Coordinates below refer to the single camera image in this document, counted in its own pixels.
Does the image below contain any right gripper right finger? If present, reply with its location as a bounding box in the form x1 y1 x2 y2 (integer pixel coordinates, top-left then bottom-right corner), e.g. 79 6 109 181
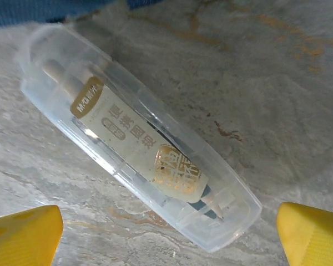
276 202 333 266

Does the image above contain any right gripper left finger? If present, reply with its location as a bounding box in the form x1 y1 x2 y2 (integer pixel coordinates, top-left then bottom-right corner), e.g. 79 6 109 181
0 204 64 266

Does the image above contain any navy blue backpack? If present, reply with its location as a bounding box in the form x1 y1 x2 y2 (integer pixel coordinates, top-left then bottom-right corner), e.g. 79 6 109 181
0 0 163 29

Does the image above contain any clear plastic compass case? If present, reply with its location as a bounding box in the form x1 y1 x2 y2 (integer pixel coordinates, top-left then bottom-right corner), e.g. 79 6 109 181
13 23 263 253

